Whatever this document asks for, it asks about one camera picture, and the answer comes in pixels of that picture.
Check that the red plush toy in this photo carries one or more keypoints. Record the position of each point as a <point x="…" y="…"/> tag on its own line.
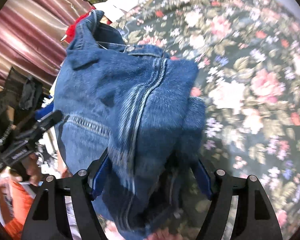
<point x="70" y="32"/>

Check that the floral green bedspread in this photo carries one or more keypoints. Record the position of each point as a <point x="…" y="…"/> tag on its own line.
<point x="248" y="55"/>

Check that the blue denim jacket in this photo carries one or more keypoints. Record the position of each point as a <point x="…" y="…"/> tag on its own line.
<point x="133" y="102"/>

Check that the person's left hand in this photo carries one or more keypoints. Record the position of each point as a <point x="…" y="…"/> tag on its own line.
<point x="32" y="170"/>

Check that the orange sleeve forearm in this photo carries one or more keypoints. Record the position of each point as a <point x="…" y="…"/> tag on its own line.
<point x="21" y="203"/>

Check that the striped red curtain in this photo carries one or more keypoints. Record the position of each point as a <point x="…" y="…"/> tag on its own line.
<point x="31" y="33"/>

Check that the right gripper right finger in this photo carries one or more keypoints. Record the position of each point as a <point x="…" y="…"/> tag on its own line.
<point x="255" y="217"/>

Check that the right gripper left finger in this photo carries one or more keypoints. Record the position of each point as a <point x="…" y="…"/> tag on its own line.
<point x="63" y="207"/>

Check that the white shirt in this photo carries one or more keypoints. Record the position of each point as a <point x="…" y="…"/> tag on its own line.
<point x="130" y="1"/>

